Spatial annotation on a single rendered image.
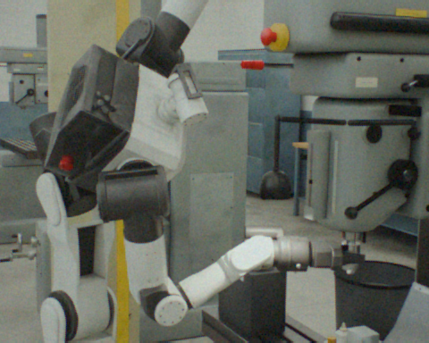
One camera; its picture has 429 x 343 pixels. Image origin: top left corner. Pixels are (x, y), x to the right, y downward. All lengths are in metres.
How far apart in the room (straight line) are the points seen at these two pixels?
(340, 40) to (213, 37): 10.08
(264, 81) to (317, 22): 7.43
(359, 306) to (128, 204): 2.34
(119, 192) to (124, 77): 0.29
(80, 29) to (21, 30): 7.38
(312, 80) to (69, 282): 0.84
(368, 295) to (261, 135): 5.57
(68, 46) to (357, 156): 1.84
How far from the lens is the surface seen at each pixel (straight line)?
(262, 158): 8.95
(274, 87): 8.94
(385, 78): 1.56
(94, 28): 3.16
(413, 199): 1.68
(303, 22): 1.47
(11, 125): 10.48
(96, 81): 1.53
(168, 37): 1.72
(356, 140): 1.56
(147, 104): 1.57
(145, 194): 1.44
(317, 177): 1.59
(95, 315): 1.91
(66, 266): 1.88
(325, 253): 1.66
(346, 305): 3.69
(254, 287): 1.98
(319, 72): 1.58
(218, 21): 11.58
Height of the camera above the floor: 1.68
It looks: 8 degrees down
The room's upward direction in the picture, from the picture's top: 1 degrees clockwise
